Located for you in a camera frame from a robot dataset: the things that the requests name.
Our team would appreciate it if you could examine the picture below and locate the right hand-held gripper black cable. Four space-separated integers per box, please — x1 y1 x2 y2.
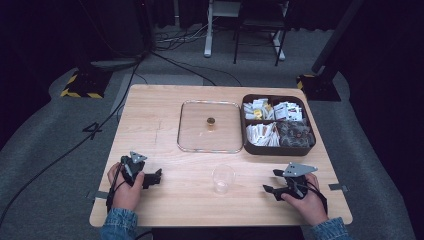
297 181 329 216

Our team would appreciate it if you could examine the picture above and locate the pile of white yellow packets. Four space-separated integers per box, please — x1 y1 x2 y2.
242 97 275 121

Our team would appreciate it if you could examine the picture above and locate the long black floor cable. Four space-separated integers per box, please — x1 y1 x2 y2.
0 54 146 228

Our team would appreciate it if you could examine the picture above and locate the black stand base striped tape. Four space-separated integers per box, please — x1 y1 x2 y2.
59 67 113 100
296 0 365 102

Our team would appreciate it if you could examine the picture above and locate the white desk frame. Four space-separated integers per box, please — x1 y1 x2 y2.
203 0 288 62

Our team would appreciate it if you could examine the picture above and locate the clear square lid gold knob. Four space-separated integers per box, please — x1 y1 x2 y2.
176 99 244 155

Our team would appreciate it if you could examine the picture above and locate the pile of white stick packets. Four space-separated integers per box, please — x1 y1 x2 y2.
245 122 281 148

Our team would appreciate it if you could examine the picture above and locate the pile of dark packets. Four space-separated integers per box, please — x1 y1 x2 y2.
276 120 316 149

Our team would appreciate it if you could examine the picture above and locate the person's left hand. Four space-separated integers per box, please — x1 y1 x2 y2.
106 161 146 212

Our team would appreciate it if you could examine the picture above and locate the brown divided box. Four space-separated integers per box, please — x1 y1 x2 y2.
240 93 317 157

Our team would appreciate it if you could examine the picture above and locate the person's right hand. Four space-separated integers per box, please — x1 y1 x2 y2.
280 172 330 227

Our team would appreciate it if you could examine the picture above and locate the grey tape strip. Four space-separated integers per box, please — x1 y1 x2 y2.
327 182 350 193
86 190 110 201

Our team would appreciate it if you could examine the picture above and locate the pile of white printed packets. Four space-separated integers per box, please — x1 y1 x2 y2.
273 101 304 122

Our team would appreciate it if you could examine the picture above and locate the hand-held gripper black cable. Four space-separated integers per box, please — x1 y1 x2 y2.
105 159 130 214
297 181 329 216

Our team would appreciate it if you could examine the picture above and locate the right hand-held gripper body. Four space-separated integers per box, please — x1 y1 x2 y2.
281 161 319 201

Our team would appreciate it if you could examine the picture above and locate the black chair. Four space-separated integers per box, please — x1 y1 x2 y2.
232 0 290 67

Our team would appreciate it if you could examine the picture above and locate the left hand-held gripper black cable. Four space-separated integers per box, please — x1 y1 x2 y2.
105 159 130 214

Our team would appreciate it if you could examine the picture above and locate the bundle of floor cables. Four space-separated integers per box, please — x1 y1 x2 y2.
152 19 214 53

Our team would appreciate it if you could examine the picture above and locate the clear plastic cup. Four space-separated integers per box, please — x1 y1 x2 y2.
211 163 237 196

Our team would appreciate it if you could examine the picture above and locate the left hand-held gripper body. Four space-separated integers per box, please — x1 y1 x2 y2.
119 151 149 188

